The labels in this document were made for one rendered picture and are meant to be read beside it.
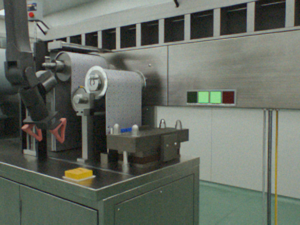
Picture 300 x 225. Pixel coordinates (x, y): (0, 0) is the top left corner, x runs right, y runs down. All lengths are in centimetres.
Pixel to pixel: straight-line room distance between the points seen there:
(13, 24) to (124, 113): 67
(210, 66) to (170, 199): 61
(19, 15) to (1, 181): 86
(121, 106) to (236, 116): 262
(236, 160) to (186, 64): 261
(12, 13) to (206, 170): 352
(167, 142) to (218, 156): 274
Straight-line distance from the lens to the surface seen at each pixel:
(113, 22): 182
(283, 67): 130
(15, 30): 97
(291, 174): 378
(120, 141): 124
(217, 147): 403
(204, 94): 141
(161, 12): 161
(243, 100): 134
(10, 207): 155
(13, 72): 97
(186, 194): 145
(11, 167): 143
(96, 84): 135
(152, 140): 127
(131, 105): 145
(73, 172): 112
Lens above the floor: 120
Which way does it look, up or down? 3 degrees down
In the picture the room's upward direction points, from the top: straight up
